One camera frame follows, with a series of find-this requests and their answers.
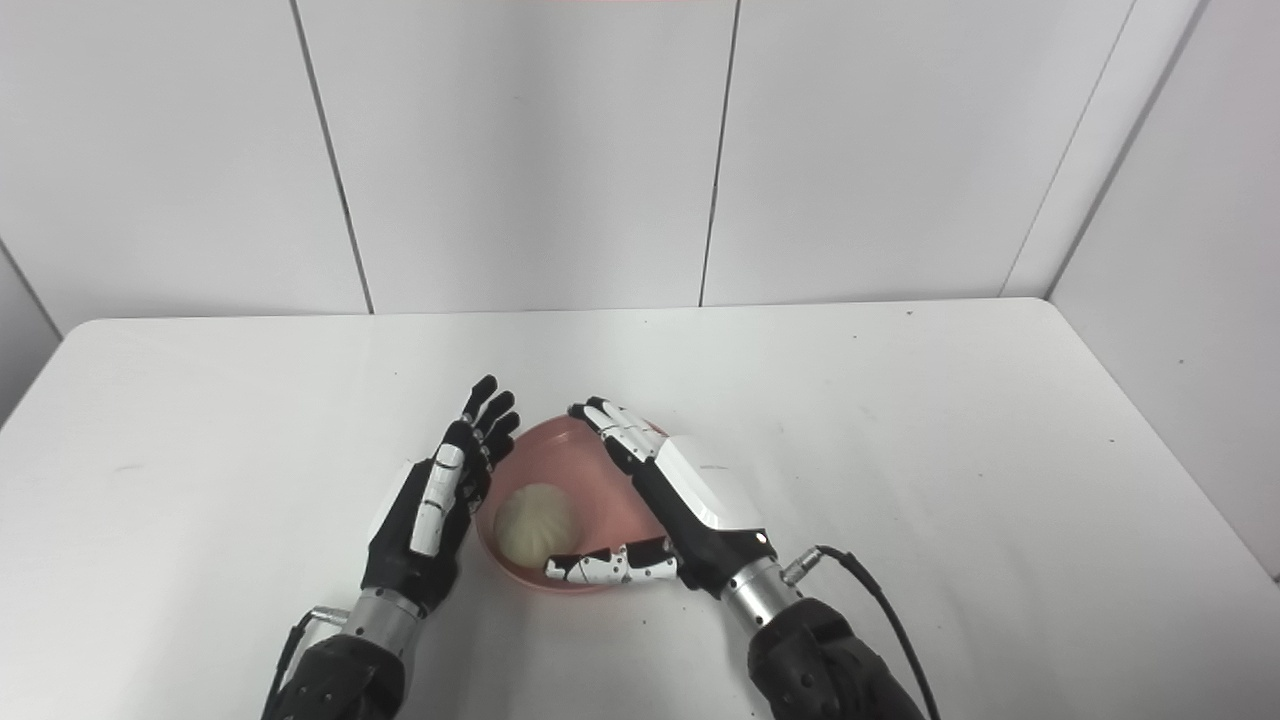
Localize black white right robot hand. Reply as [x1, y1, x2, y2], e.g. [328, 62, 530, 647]
[543, 396, 777, 600]

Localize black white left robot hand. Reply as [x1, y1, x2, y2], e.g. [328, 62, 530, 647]
[361, 375, 522, 614]

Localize pink round plate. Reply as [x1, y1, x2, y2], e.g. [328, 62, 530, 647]
[474, 415, 691, 594]

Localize pale steamed bun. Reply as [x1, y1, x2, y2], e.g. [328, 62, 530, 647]
[494, 483, 583, 565]

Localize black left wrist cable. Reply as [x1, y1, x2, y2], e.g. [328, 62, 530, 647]
[262, 605, 351, 720]

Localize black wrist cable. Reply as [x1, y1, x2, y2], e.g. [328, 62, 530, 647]
[782, 545, 941, 720]
[262, 605, 351, 720]

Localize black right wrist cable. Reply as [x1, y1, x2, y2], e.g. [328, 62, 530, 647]
[782, 545, 941, 720]

